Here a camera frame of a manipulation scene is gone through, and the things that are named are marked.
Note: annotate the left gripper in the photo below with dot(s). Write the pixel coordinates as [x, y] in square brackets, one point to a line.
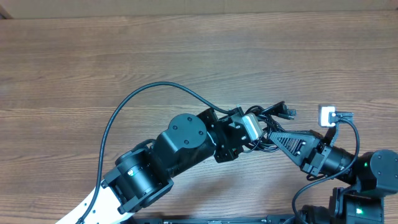
[225, 155]

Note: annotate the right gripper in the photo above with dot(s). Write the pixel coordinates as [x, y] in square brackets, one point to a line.
[310, 149]

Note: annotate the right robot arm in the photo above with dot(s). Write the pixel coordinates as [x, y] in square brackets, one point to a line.
[370, 177]

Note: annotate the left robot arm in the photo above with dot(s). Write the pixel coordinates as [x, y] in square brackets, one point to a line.
[144, 174]

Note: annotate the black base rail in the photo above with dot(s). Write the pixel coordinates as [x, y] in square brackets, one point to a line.
[268, 219]

